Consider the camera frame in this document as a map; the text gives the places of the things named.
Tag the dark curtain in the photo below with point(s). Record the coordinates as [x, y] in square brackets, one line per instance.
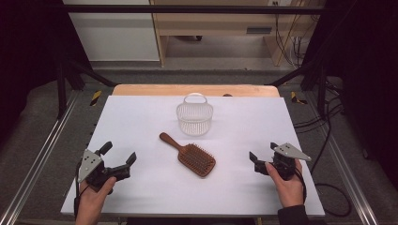
[369, 78]
[28, 47]

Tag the white cabinet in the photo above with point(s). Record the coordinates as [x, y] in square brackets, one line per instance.
[115, 37]

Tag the metal floor rail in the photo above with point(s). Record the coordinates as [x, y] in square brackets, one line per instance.
[347, 168]
[37, 156]

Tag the person's left hand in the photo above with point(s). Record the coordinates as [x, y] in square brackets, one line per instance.
[92, 198]

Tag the white board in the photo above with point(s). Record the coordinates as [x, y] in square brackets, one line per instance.
[140, 125]

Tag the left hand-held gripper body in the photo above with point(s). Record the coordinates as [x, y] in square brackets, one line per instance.
[89, 165]

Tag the brown wooden hairbrush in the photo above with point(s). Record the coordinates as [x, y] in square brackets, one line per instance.
[195, 159]

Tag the black metal frame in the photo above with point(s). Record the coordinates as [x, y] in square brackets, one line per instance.
[187, 9]

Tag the white power strip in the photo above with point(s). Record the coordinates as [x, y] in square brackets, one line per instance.
[281, 2]

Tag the wooden cabinet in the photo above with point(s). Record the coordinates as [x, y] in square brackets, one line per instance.
[212, 22]

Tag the yellow black tape strip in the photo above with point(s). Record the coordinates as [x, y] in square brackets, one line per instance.
[95, 97]
[294, 97]

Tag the person's right hand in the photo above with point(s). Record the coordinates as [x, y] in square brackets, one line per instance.
[289, 190]

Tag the light wooden table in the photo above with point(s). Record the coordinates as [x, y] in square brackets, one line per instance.
[187, 90]

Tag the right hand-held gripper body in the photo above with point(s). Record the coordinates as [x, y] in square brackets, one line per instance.
[289, 153]

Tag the white slatted plastic basket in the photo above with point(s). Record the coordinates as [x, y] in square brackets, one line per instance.
[194, 128]

